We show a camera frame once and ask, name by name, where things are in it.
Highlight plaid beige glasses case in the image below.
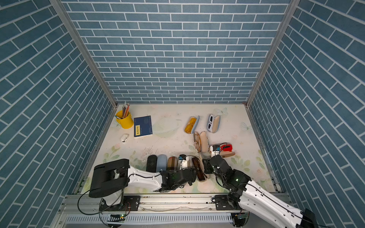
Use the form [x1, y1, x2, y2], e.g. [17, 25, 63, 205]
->
[167, 156, 178, 171]

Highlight light blue denim case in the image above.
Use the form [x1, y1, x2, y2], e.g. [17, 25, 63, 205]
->
[156, 154, 167, 172]

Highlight black glasses case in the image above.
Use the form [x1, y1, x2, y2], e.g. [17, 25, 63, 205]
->
[146, 154, 157, 173]

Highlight flag pattern glasses case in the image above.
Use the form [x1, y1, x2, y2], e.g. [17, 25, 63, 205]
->
[199, 131, 210, 153]

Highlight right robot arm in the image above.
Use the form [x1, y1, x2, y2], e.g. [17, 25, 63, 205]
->
[204, 155, 319, 228]

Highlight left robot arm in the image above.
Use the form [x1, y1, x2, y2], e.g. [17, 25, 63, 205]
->
[88, 159, 197, 198]

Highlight light blue case white sunglasses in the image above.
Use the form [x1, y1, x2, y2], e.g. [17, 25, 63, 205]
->
[210, 116, 221, 134]

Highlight yellow tinted glasses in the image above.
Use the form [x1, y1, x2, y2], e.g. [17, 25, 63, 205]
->
[184, 117, 196, 134]

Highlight blue case yellow glasses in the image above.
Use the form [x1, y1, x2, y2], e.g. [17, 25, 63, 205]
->
[184, 116, 200, 134]

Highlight tortoise brown sunglasses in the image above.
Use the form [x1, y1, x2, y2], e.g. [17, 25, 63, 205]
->
[192, 157, 207, 182]

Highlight dark blue book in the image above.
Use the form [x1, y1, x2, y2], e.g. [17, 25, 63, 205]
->
[134, 116, 153, 137]

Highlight yellow pencil cup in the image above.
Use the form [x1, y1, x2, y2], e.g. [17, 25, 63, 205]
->
[115, 111, 134, 129]

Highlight coloured pencils bundle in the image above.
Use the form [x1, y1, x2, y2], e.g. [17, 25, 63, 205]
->
[122, 103, 130, 119]

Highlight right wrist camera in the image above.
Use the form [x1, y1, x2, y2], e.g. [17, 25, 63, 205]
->
[210, 144, 221, 157]

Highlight red frame sunglasses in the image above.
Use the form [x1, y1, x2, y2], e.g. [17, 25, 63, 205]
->
[220, 143, 233, 152]

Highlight thin amber frame glasses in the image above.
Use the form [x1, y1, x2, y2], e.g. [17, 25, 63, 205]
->
[194, 132, 201, 153]

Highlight white frame sunglasses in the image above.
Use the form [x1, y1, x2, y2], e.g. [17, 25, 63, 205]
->
[207, 114, 214, 132]

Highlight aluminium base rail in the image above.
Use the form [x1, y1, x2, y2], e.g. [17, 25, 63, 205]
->
[51, 193, 291, 228]

